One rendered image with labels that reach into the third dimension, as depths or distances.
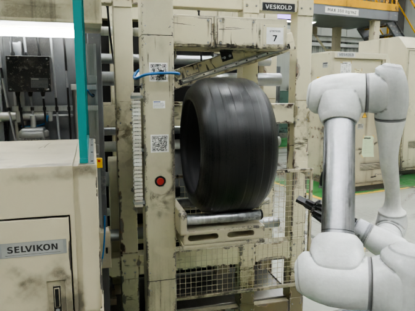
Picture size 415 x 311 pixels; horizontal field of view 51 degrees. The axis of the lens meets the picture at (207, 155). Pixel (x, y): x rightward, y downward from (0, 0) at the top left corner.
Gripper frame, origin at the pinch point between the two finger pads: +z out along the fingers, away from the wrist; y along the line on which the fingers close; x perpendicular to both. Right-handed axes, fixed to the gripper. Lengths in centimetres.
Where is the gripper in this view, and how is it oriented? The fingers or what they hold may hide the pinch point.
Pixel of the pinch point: (305, 202)
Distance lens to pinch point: 177.0
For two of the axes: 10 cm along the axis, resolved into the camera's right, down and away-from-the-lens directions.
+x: 5.6, -4.4, 7.0
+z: -8.2, -4.3, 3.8
